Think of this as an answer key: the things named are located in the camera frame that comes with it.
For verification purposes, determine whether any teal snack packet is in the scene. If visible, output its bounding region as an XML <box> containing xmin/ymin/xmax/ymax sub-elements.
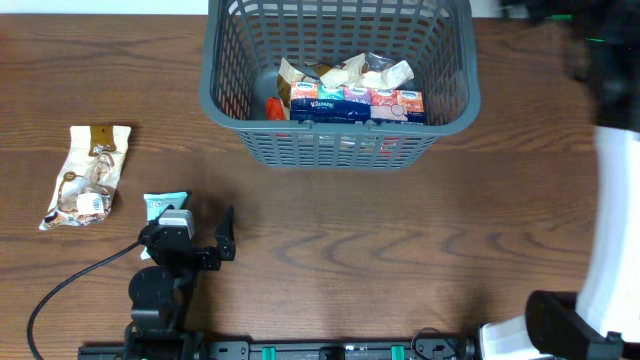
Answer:
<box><xmin>144</xmin><ymin>191</ymin><xmax>190</xmax><ymax>237</ymax></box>

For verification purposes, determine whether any beige nut snack bag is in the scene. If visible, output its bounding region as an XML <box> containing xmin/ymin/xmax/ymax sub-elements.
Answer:
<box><xmin>39</xmin><ymin>125</ymin><xmax>131</xmax><ymax>231</ymax></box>

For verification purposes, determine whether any orange spaghetti packet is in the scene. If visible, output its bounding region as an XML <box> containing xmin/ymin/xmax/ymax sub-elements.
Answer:
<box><xmin>266</xmin><ymin>97</ymin><xmax>289</xmax><ymax>121</ymax></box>

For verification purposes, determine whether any blue tissue multipack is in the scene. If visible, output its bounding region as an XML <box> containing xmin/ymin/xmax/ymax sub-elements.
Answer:
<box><xmin>290</xmin><ymin>82</ymin><xmax>426</xmax><ymax>125</ymax></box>

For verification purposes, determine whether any beige rice bag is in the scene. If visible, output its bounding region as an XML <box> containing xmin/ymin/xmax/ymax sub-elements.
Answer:
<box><xmin>276</xmin><ymin>58</ymin><xmax>331</xmax><ymax>109</ymax></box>

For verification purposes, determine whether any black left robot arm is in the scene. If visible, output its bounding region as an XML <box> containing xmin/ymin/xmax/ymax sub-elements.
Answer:
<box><xmin>123</xmin><ymin>207</ymin><xmax>236</xmax><ymax>360</ymax></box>

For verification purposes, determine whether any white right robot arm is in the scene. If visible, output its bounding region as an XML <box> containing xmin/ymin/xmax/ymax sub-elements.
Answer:
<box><xmin>470</xmin><ymin>0</ymin><xmax>639</xmax><ymax>360</ymax></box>

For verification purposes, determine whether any grey plastic basket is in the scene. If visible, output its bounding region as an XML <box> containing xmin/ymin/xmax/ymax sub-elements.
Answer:
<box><xmin>199</xmin><ymin>0</ymin><xmax>481</xmax><ymax>169</ymax></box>

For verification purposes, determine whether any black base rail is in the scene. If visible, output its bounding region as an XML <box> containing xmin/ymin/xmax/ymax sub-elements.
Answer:
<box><xmin>76</xmin><ymin>337</ymin><xmax>481</xmax><ymax>360</ymax></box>

